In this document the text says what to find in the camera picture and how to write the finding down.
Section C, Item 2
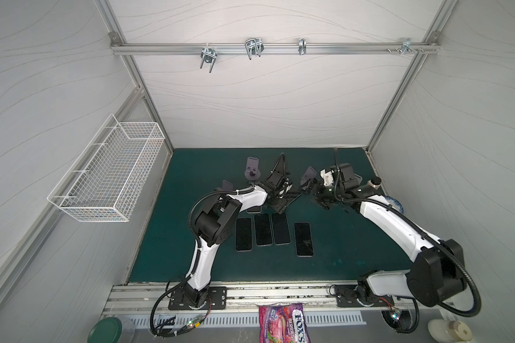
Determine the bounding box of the phone silver edge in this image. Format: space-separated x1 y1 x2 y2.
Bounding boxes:
246 206 263 214

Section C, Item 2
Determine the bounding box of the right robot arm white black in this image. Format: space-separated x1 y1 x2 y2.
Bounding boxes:
309 164 482 317

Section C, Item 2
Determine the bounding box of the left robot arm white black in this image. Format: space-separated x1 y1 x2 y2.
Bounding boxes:
166 154 300 309

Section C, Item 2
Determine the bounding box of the back round grey stand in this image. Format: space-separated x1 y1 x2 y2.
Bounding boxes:
244 157 261 181

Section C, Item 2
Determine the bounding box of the small beige bottle black cap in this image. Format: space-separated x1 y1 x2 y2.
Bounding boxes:
367 176 382 190

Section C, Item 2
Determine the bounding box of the blue white ceramic bowl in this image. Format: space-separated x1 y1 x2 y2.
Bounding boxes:
386 197 404 214

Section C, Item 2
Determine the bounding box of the white vented strip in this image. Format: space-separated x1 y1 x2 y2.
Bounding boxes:
154 310 366 329

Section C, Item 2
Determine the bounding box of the purple Fox's candy bag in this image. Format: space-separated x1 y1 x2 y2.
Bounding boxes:
258 303 310 343

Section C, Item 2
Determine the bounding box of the aluminium top crossbar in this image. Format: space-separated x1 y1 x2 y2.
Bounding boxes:
111 41 441 56

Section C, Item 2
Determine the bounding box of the metal hook clamp middle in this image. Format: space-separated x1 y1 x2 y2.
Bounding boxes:
244 38 264 60

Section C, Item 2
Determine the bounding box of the metal hook clamp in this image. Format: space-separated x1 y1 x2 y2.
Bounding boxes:
386 38 425 56
200 47 217 73
244 38 264 60

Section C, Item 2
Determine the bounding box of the metal hook clamp left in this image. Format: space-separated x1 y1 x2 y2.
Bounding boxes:
200 47 217 73

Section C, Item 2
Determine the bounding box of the metal hook clamp right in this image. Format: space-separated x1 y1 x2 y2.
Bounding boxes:
386 38 425 56

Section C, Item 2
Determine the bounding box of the white cup at corner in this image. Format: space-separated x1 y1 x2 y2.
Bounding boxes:
427 319 473 343

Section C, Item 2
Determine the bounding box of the green round lid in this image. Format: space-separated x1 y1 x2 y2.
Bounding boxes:
87 317 122 343

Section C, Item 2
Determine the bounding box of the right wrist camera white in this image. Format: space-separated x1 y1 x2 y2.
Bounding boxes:
320 169 334 187

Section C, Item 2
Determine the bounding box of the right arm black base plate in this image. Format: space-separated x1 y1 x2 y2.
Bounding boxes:
328 284 394 308

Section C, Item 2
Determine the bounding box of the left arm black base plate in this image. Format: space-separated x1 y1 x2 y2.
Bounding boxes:
168 285 227 311

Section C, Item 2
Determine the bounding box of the metal ring hook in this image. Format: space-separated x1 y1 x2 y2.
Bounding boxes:
298 38 307 56

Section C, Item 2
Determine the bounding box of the white wire basket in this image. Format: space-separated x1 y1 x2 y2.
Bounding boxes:
47 114 165 223

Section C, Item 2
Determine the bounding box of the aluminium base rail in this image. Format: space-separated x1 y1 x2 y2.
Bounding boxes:
102 280 357 316

